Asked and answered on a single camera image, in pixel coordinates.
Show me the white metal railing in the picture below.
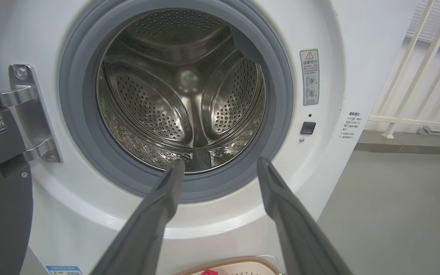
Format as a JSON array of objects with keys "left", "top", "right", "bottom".
[{"left": 369, "top": 0, "right": 440, "bottom": 139}]

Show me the silver metal door hinge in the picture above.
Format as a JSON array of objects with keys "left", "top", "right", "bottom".
[{"left": 0, "top": 64, "right": 62, "bottom": 164}]

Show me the perforated steel washer drum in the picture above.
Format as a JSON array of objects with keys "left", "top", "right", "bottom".
[{"left": 97, "top": 10, "right": 266, "bottom": 174}]

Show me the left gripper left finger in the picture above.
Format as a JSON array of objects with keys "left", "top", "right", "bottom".
[{"left": 90, "top": 159, "right": 185, "bottom": 275}]

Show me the blue energy label sticker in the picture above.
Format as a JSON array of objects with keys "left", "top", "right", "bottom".
[{"left": 45, "top": 265, "right": 83, "bottom": 275}]

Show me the cream basket with brown rim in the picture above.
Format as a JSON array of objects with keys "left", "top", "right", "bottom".
[{"left": 172, "top": 256, "right": 281, "bottom": 275}]

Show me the grey warning sticker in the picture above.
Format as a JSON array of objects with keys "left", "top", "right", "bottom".
[{"left": 300, "top": 49, "right": 320, "bottom": 106}]

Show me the grey slatted window blind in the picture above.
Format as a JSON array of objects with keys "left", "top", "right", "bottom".
[{"left": 407, "top": 0, "right": 440, "bottom": 50}]

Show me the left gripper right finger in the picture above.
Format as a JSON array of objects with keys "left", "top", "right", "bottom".
[{"left": 257, "top": 157, "right": 354, "bottom": 275}]

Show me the black round glass washer door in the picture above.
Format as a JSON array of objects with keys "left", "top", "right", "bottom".
[{"left": 0, "top": 61, "right": 33, "bottom": 275}]

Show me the white front-load washing machine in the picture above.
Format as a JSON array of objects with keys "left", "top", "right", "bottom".
[{"left": 0, "top": 0, "right": 423, "bottom": 275}]

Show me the printed black text label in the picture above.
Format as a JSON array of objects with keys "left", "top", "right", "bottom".
[{"left": 338, "top": 112, "right": 362, "bottom": 140}]

